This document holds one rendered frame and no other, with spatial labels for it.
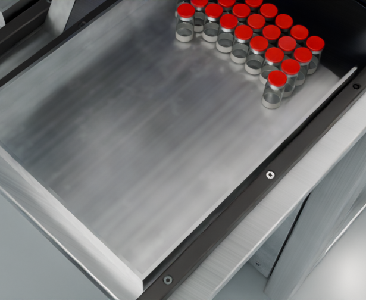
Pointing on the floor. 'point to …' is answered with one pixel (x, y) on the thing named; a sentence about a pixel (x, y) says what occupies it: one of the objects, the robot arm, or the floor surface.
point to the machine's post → (325, 212)
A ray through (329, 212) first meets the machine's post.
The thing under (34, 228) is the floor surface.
